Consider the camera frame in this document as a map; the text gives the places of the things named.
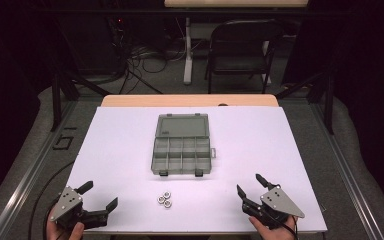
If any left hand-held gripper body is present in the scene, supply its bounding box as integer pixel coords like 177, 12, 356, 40
49, 185, 110, 232

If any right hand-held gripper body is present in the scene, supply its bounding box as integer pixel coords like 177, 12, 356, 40
241, 185, 306, 231

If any grey plastic organizer box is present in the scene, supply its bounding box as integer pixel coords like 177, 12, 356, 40
150, 113, 217, 178

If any person's left hand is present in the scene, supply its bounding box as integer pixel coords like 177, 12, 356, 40
45, 207, 85, 240

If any person's right hand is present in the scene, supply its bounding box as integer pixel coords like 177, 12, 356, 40
248, 214, 299, 240

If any white board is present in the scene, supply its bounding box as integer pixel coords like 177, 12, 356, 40
64, 105, 328, 234

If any black metal stand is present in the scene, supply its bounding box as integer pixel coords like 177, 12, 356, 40
49, 71, 112, 133
274, 71, 335, 136

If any white table leg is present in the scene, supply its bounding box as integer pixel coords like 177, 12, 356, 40
183, 16, 194, 86

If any black folding chair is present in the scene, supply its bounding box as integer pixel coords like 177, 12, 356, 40
204, 19, 286, 95

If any light wooden table top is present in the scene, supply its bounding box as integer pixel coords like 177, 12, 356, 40
163, 0, 309, 8

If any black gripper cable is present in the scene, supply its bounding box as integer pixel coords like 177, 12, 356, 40
266, 209, 299, 240

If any metal floor rail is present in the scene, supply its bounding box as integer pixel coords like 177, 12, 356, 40
313, 103, 384, 240
0, 99, 78, 240

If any bundle of floor cables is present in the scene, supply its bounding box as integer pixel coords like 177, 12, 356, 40
113, 39, 188, 95

